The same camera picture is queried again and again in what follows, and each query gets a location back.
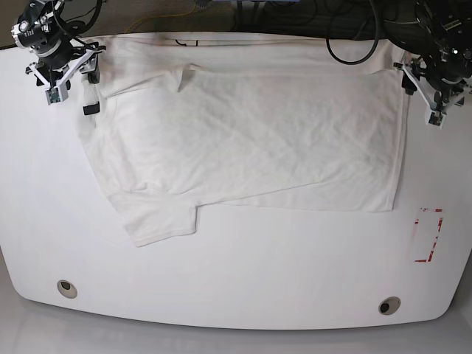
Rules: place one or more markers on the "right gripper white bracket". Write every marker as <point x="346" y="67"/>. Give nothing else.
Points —
<point x="83" y="60"/>

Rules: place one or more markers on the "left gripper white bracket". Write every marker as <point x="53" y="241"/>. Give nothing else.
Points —
<point x="442" y="84"/>

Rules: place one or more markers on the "white printed t-shirt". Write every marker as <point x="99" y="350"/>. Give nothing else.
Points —
<point x="276" y="124"/>

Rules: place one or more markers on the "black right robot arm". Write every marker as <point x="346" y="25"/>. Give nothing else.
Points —
<point x="58" y="46"/>

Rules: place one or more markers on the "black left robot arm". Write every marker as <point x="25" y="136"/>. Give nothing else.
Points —
<point x="448" y="24"/>

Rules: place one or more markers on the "red tape rectangle marking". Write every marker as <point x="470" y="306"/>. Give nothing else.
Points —
<point x="425" y="235"/>

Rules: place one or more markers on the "left table grommet hole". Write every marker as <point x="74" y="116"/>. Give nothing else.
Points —
<point x="67" y="289"/>

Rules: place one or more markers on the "table grommet hole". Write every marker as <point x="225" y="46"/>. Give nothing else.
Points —
<point x="67" y="289"/>
<point x="389" y="305"/>

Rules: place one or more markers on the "right table grommet hole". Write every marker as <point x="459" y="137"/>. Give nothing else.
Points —
<point x="389" y="305"/>

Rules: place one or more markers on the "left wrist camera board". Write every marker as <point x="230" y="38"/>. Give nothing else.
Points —
<point x="435" y="118"/>

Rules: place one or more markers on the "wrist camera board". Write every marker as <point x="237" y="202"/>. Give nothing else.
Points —
<point x="53" y="95"/>
<point x="435" y="118"/>

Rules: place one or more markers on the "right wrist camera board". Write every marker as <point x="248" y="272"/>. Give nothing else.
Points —
<point x="53" y="95"/>

